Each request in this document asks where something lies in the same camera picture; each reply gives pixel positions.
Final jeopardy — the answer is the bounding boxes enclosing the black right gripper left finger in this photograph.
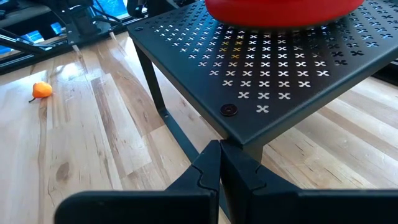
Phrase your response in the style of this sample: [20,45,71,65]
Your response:
[54,139,221,224]

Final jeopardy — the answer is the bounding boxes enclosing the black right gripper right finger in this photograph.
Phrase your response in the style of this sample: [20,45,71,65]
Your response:
[220,139,398,224]

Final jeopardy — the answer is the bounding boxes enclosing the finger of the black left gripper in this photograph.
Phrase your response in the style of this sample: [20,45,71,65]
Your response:
[126,0,147,19]

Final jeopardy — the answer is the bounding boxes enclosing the red collapsible colander bowl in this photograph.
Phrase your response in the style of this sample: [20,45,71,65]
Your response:
[204,0,366,29]

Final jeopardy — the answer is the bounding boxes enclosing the orange pear-shaped fruit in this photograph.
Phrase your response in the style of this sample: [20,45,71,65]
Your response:
[28,81,53,103]

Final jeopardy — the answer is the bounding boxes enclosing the black perforated metal shelf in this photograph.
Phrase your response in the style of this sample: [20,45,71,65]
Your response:
[127,0,398,164]

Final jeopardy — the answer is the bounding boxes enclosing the dark low desk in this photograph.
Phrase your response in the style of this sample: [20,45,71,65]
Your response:
[0,2,53,32]

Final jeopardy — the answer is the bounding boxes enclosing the black aluminium table frame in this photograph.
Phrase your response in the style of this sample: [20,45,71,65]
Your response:
[0,15,147,76]

